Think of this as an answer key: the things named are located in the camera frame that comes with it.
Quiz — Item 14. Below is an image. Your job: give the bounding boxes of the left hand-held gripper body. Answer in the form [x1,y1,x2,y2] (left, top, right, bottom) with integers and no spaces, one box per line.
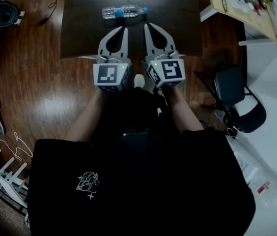
[93,54,132,93]

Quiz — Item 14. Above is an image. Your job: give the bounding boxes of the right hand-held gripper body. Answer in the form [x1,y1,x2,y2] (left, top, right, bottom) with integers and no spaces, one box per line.
[144,50,186,89]

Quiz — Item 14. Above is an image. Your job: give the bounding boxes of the clear plastic bottle blue cap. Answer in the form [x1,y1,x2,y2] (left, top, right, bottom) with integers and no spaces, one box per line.
[101,5,148,19]

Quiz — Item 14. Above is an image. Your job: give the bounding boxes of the person's right forearm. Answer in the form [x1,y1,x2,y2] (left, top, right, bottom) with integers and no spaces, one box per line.
[164,86,204,132]

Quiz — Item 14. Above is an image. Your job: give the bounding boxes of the person's left forearm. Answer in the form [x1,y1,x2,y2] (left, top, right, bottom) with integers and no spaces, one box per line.
[64,89,107,142]

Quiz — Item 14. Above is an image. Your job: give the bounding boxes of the dark table with white legs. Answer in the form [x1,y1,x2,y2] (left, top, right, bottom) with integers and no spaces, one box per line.
[60,0,204,60]

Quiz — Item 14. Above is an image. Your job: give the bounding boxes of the person's right white shoe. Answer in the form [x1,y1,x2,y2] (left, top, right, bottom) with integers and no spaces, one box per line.
[133,74,146,88]

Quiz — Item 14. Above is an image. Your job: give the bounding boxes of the black shorts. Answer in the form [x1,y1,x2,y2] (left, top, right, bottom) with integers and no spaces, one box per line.
[96,87,181,137]

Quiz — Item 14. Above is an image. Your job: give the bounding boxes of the black folding chair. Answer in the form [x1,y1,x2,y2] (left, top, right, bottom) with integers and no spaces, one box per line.
[194,65,267,134]

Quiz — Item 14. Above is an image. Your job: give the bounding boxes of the light wooden desk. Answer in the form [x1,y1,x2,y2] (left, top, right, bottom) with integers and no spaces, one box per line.
[199,0,277,46]

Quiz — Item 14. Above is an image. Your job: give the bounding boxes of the dark round stool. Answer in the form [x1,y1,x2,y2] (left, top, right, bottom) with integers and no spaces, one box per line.
[0,2,26,28]

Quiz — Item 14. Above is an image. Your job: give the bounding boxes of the black printed t-shirt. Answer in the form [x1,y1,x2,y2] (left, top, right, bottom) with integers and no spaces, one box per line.
[27,128,256,236]

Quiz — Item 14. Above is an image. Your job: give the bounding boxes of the clear plastic storage box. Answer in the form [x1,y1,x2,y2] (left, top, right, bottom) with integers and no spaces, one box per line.
[234,141,277,208]

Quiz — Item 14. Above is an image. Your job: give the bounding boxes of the white slatted rack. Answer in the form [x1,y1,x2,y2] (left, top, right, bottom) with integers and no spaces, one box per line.
[0,133,28,208]

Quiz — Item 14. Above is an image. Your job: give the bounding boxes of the black cable with adapter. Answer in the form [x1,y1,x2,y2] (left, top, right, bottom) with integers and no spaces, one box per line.
[37,0,58,27]

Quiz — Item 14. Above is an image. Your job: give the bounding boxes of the white power strip with cable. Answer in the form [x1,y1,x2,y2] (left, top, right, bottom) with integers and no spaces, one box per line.
[0,131,33,162]

